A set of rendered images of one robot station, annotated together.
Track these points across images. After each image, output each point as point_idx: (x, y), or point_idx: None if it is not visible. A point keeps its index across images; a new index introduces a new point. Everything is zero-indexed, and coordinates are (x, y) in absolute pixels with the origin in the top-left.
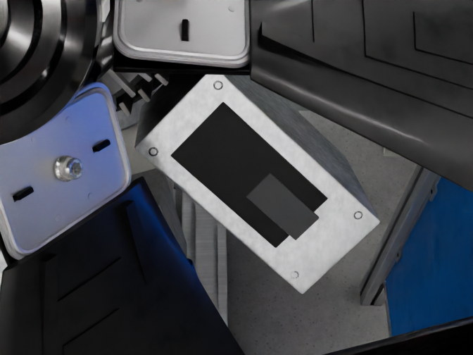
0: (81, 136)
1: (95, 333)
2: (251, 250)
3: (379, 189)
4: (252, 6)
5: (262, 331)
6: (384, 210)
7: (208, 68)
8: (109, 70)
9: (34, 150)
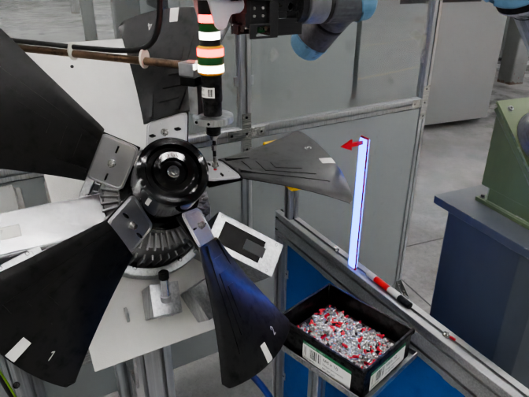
0: (199, 220)
1: (225, 272)
2: (250, 266)
3: (258, 374)
4: (234, 168)
5: None
6: (266, 381)
7: (231, 180)
8: None
9: (192, 219)
